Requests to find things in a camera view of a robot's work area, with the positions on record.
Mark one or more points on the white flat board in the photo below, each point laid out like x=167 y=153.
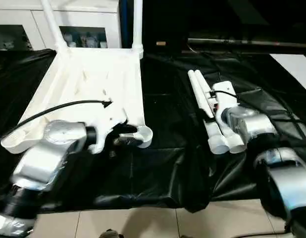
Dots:
x=294 y=69

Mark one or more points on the small white cup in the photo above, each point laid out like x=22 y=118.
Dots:
x=103 y=44

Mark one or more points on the white plastic table top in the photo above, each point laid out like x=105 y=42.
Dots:
x=93 y=81

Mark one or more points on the white cabinet with glass doors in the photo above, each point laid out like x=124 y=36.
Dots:
x=93 y=17

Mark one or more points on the grey robot body part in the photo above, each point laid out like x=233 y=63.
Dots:
x=111 y=234

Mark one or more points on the white plastic table leg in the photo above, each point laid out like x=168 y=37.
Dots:
x=201 y=81
x=217 y=143
x=137 y=24
x=54 y=27

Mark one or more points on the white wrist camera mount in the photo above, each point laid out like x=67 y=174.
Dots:
x=224 y=99
x=108 y=116

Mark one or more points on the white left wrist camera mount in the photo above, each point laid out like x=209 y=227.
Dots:
x=108 y=116

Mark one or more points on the black plastic mat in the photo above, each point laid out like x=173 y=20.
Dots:
x=168 y=161

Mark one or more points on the long dark metal rod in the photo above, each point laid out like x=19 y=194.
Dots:
x=254 y=42

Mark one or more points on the small tan tape piece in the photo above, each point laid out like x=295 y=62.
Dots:
x=161 y=43

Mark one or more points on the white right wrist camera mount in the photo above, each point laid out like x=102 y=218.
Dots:
x=224 y=99

